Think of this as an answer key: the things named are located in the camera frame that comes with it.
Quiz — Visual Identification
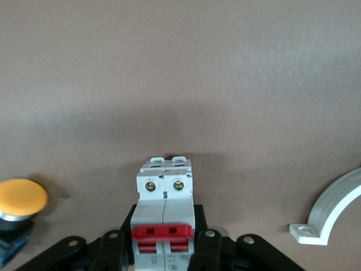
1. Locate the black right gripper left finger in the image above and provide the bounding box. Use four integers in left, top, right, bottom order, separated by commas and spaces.
12, 203, 135, 271

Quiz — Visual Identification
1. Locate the white red circuit breaker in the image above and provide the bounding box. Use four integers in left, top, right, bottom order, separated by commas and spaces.
130, 155, 196, 271

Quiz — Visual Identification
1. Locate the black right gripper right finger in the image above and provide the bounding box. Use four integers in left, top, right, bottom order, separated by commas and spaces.
188, 203, 309, 271

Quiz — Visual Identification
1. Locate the yellow mushroom push-button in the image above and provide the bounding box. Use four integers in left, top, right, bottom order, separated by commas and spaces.
0, 177, 49, 268

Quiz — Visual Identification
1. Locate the small white curved clamp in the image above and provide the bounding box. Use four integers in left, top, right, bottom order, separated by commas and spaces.
289, 166, 361, 246

